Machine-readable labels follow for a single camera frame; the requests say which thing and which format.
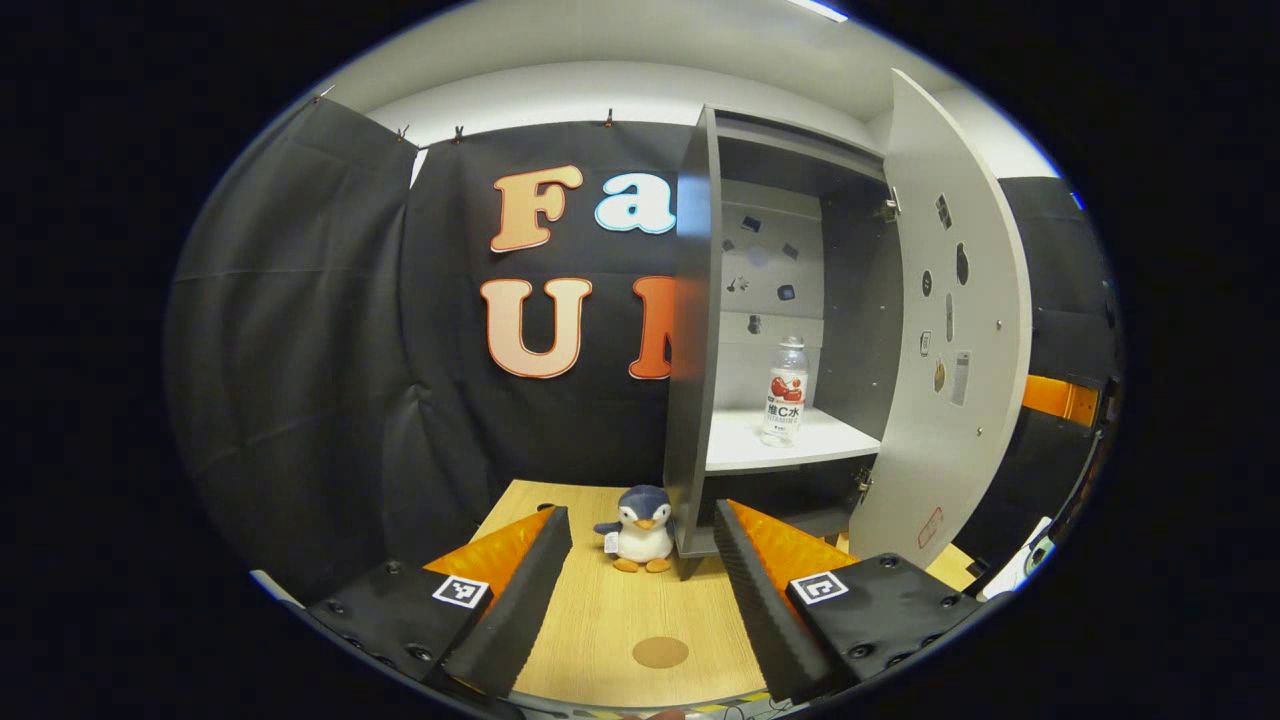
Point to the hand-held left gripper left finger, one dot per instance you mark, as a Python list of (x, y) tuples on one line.
[(520, 600)]

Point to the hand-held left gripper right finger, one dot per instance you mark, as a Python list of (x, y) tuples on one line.
[(760, 610)]

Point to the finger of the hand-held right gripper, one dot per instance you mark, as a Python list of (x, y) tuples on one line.
[(1055, 398)]

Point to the round cork coaster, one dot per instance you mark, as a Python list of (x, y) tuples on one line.
[(660, 652)]

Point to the grey cabinet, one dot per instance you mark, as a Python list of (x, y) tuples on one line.
[(690, 420)]

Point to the clear plastic bottle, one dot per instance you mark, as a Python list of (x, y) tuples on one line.
[(785, 400)]

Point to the penguin plush toy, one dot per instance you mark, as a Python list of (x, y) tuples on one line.
[(640, 540)]

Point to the black backdrop cloth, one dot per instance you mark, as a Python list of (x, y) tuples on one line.
[(300, 350)]

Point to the ceiling light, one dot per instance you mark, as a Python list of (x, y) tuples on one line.
[(818, 9)]

